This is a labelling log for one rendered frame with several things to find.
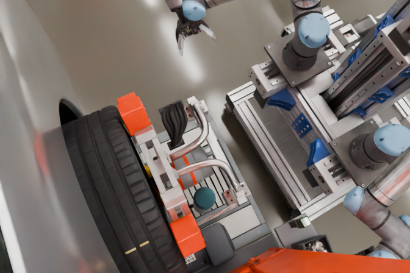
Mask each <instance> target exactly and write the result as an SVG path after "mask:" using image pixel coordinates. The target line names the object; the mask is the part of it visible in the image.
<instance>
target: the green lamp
mask: <svg viewBox="0 0 410 273"><path fill-rule="evenodd" d="M297 221H298V223H299V225H300V227H301V228H302V229H303V228H306V227H308V226H310V225H311V222H310V220H309V218H308V216H303V217H302V218H300V219H298V220H297Z"/></svg>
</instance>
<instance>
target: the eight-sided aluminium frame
mask: <svg viewBox="0 0 410 273"><path fill-rule="evenodd" d="M133 134H134V136H135V139H136V141H137V144H138V146H139V148H140V150H141V151H142V152H143V155H144V157H145V160H146V162H147V164H148V166H149V169H150V171H151V173H152V175H153V177H154V180H155V182H156V185H157V187H158V189H159V194H160V196H161V198H162V200H163V203H164V205H165V208H166V209H167V210H168V212H169V214H170V216H171V218H172V220H173V221H176V220H178V219H179V218H178V217H180V216H182V215H184V216H186V215H188V214H190V213H191V212H190V209H189V207H188V205H187V199H186V198H185V195H184V193H183V190H182V188H181V186H180V184H179V183H178V181H177V180H176V177H175V176H174V173H173V171H172V169H171V166H170V164H169V162H168V160H167V158H166V156H165V153H164V151H163V149H162V146H161V145H160V141H159V138H158V136H157V133H156V131H155V130H154V127H153V125H150V126H148V127H145V128H143V129H140V130H138V131H136V132H134V133H133ZM151 146H152V147H153V148H154V151H155V153H156V155H157V157H158V159H159V158H160V159H161V162H162V164H163V166H164V168H165V170H166V172H167V175H168V177H169V179H170V182H171V184H172V186H169V187H168V188H165V187H164V185H163V183H162V181H161V179H160V176H159V174H158V171H157V169H156V167H155V165H154V163H153V159H152V158H151V155H150V153H149V151H148V148H149V147H151Z"/></svg>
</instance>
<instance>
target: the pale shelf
mask: <svg viewBox="0 0 410 273"><path fill-rule="evenodd" d="M303 216H307V214H306V213H303V214H301V215H299V216H297V217H295V218H293V219H298V218H300V217H303ZM293 219H291V220H293ZM291 220H290V221H291ZM288 222H289V221H288ZM288 222H286V223H284V224H282V225H280V226H278V227H276V228H274V230H275V232H276V234H277V236H278V238H279V240H280V242H281V244H282V246H283V248H286V249H292V246H291V244H293V243H297V242H299V241H302V240H305V239H308V238H311V237H313V236H317V235H318V234H317V232H316V231H315V228H314V227H313V225H312V224H311V225H310V226H308V227H306V228H303V229H302V228H301V229H298V227H296V228H292V229H291V228H290V225H289V223H288Z"/></svg>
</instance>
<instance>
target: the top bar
mask: <svg viewBox="0 0 410 273"><path fill-rule="evenodd" d="M193 100H195V97H194V96H191V97H189V98H187V103H188V105H189V107H190V109H191V111H192V113H193V115H194V117H195V119H196V121H197V123H198V125H199V127H200V129H201V131H202V127H201V123H200V121H199V119H198V117H197V115H196V113H195V112H194V111H193V110H192V108H191V106H190V102H191V101H193ZM206 141H207V143H208V145H209V147H210V149H211V151H212V153H213V155H214V157H215V159H219V160H222V161H224V162H225V163H227V164H228V162H227V160H226V158H225V156H224V154H223V152H222V150H221V148H220V146H219V144H218V142H217V140H216V138H215V136H214V134H213V132H212V130H211V128H210V126H209V135H208V137H207V139H206ZM228 165H229V164H228ZM220 169H221V168H220ZM221 171H222V174H223V176H224V178H225V180H226V182H227V184H228V186H229V188H230V190H231V192H232V194H233V196H234V198H235V200H236V202H237V204H238V206H240V205H242V204H244V203H246V202H247V199H246V197H245V195H243V196H241V197H239V198H236V196H235V194H234V192H233V187H232V185H231V182H230V181H229V179H228V176H227V175H226V173H225V172H224V170H222V169H221Z"/></svg>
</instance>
